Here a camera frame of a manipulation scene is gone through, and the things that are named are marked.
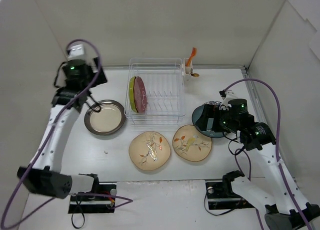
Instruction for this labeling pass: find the green polka dot plate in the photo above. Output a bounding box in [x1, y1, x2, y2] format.
[128, 76, 138, 113]

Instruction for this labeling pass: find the brown rimmed cream plate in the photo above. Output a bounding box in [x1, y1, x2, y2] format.
[84, 100, 126, 136]

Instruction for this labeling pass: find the pink polka dot plate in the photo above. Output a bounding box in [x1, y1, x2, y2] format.
[133, 76, 148, 113]

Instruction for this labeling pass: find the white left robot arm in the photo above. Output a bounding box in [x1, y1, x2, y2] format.
[17, 57, 107, 200]

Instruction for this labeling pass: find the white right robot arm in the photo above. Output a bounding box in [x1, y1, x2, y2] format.
[195, 98, 320, 229]

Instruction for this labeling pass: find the black white patterned plate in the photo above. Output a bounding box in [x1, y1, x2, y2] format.
[205, 101, 221, 107]

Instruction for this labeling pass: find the dark teal plate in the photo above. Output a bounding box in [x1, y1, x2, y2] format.
[191, 103, 229, 138]

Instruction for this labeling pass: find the beige bird plate right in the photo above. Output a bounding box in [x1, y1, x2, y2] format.
[172, 125, 213, 162]

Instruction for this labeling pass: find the beige bird plate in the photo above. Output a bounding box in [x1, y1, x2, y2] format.
[172, 125, 213, 162]
[128, 131, 171, 171]

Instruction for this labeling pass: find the white cutlery holder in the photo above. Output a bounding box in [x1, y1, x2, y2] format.
[182, 58, 193, 82]

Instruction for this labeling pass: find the orange plastic fork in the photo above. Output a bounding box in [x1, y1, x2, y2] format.
[185, 47, 197, 67]

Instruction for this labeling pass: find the beige bird plate left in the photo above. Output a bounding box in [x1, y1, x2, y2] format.
[128, 131, 171, 171]

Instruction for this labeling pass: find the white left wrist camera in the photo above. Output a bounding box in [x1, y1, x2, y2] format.
[67, 44, 86, 61]

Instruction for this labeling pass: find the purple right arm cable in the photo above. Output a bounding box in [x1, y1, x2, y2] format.
[223, 79, 313, 230]

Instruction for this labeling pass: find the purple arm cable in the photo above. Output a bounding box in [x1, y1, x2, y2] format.
[223, 79, 313, 230]
[0, 39, 134, 229]

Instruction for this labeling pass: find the white wire dish rack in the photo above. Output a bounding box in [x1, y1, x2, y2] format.
[125, 58, 185, 126]

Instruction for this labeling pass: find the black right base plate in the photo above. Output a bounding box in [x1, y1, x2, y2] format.
[205, 181, 254, 211]

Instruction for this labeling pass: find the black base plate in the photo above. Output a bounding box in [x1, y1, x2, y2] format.
[205, 181, 254, 211]
[68, 182, 117, 214]

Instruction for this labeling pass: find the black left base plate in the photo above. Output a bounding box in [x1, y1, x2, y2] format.
[68, 182, 117, 214]

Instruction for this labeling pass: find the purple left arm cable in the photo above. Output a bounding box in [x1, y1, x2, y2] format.
[0, 39, 134, 229]

